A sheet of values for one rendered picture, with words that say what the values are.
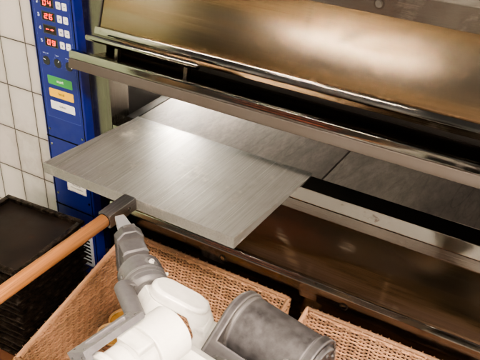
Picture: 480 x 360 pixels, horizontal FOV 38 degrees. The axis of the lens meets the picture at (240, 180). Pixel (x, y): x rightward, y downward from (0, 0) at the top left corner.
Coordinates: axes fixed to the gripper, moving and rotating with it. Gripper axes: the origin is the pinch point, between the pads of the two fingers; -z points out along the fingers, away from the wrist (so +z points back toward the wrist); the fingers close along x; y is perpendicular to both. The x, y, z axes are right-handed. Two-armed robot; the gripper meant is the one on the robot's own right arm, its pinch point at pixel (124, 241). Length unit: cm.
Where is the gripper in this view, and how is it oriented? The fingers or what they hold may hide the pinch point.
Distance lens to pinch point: 148.5
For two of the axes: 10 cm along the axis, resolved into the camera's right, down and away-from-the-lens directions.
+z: 3.9, 4.9, -7.8
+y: 9.2, -1.8, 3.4
